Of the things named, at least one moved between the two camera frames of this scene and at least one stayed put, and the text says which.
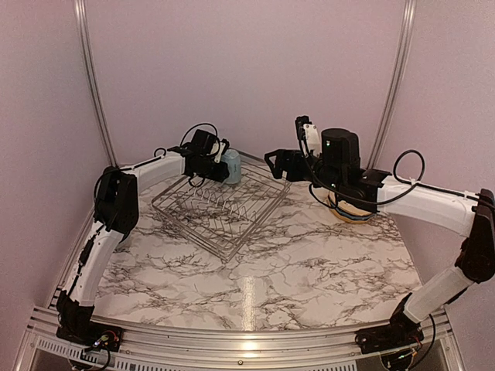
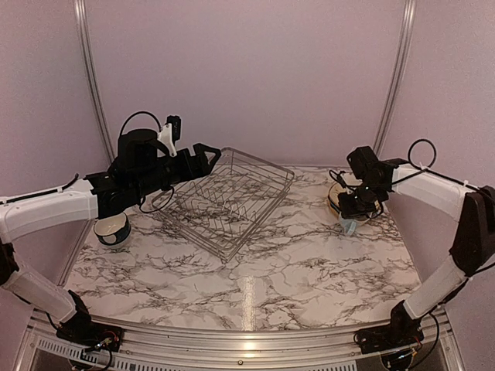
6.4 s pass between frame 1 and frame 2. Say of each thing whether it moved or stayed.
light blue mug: moved
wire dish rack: stayed
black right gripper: moved
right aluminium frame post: stayed
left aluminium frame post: stayed
